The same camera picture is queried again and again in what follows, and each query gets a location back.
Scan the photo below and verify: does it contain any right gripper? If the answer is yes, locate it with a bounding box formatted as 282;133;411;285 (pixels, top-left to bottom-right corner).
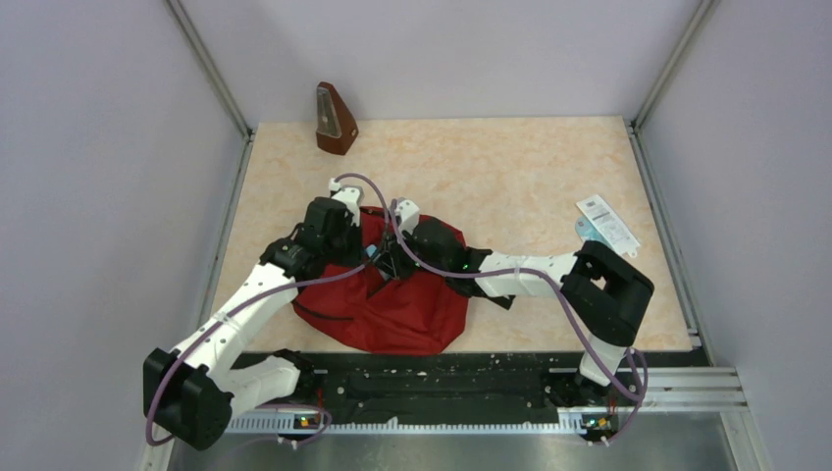
377;225;449;282

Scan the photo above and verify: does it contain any red backpack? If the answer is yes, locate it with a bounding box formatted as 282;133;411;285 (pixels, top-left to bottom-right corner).
292;207;491;356

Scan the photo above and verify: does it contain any blue correction tape pack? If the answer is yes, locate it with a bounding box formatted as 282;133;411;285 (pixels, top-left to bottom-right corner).
575;216;606;243

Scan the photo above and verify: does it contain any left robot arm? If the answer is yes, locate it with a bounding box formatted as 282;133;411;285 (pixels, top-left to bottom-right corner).
142;187;366;450

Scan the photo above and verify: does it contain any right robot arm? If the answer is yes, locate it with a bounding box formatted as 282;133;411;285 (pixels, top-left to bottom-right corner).
385;217;654;404

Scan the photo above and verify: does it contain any brown wooden metronome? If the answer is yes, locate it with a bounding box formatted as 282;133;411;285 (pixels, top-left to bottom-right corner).
315;81;359;156

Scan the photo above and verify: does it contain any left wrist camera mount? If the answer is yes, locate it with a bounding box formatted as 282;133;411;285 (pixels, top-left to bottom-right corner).
328;179;364;227

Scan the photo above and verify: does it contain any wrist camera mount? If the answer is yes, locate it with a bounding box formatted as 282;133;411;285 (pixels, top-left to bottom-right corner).
328;179;364;227
391;198;421;234

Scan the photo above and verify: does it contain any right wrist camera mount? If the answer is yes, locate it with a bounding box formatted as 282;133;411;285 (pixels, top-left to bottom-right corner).
391;198;421;234

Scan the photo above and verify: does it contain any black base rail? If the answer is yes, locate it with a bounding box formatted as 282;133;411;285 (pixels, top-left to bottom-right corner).
249;347;642;431

